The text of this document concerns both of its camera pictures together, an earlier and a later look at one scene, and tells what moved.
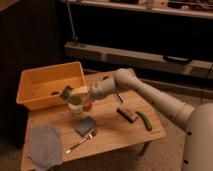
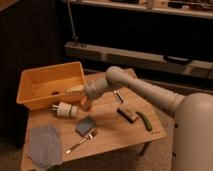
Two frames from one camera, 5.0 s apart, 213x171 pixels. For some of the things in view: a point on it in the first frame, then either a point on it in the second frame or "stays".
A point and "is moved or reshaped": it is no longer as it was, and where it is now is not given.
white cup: (77, 110) is moved or reshaped
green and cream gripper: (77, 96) stays
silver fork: (89, 136) stays
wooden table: (125, 117) stays
